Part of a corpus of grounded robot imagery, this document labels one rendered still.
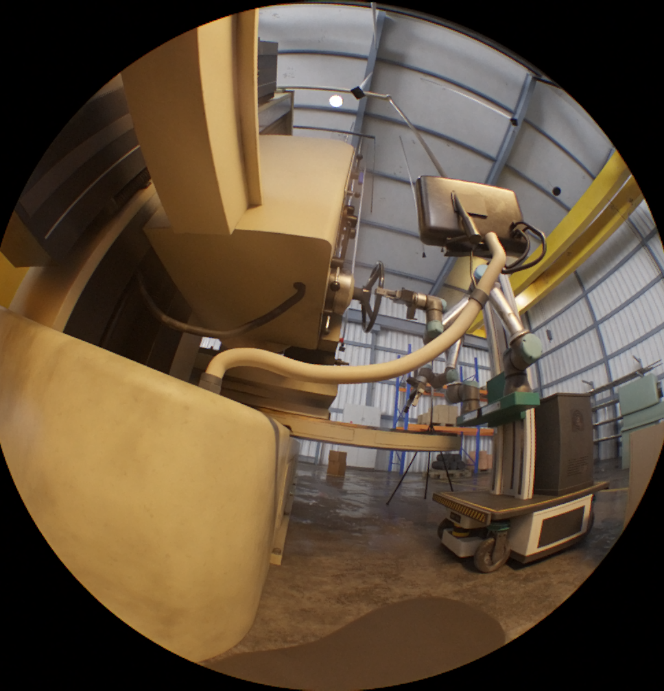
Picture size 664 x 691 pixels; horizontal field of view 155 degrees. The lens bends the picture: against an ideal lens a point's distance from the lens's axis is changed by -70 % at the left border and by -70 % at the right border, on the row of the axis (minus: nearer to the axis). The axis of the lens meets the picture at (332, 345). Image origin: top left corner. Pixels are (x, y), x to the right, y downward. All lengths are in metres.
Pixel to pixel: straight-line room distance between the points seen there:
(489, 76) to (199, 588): 9.27
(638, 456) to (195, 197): 1.61
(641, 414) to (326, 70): 10.19
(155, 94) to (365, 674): 1.24
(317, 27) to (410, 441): 8.96
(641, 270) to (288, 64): 11.96
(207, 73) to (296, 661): 1.18
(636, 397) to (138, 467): 5.58
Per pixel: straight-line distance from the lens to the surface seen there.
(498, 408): 1.25
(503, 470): 1.60
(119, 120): 0.90
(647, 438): 1.17
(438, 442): 1.79
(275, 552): 1.12
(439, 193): 0.75
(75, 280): 0.79
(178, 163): 0.65
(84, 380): 0.42
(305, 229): 0.70
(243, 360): 0.47
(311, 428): 1.55
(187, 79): 0.57
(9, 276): 2.52
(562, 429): 1.42
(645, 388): 5.38
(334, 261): 0.82
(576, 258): 9.13
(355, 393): 8.75
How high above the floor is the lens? 0.55
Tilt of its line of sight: 24 degrees up
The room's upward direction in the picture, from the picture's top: 9 degrees clockwise
